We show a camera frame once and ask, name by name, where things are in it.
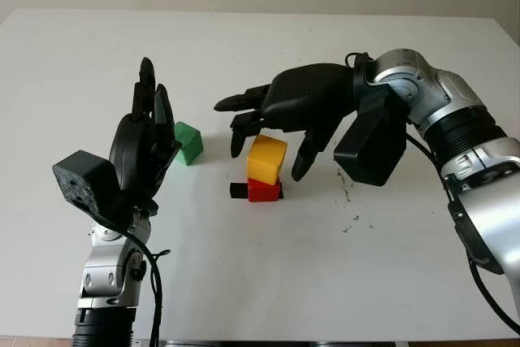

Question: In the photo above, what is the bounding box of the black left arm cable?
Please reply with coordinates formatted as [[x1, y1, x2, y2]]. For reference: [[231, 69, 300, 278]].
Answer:
[[91, 216, 171, 347]]

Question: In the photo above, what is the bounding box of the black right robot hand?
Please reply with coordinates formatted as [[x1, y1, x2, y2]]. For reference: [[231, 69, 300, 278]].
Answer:
[[214, 63, 362, 182]]

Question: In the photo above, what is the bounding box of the green block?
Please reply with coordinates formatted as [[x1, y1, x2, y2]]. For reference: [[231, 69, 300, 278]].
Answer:
[[174, 121, 203, 167]]

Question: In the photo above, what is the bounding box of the yellow block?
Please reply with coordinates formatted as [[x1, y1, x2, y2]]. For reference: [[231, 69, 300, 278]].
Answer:
[[246, 134, 288, 184]]

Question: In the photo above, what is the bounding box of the black tape strip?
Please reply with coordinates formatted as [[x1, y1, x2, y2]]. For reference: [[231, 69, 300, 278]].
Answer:
[[229, 182, 285, 201]]

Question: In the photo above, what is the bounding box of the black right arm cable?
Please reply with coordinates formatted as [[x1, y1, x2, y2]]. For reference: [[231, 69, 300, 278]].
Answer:
[[344, 52, 520, 336]]

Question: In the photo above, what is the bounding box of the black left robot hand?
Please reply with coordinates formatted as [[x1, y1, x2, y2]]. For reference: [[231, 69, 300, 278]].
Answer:
[[108, 56, 183, 218]]

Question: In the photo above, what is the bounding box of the red block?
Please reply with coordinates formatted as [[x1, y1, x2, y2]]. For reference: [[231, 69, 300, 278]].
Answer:
[[247, 178, 282, 203]]

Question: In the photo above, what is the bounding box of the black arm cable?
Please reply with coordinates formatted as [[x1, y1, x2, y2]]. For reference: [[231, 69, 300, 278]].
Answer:
[[344, 52, 520, 336], [91, 216, 171, 347]]

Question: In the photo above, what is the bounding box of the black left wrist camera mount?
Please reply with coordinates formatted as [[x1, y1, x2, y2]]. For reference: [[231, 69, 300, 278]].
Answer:
[[52, 150, 127, 226]]

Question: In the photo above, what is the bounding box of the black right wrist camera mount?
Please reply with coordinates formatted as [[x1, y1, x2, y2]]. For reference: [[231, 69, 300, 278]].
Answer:
[[333, 60, 407, 188]]

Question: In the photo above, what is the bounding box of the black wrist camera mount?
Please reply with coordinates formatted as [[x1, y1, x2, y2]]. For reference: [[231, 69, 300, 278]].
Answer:
[[52, 150, 127, 226], [333, 60, 407, 188]]

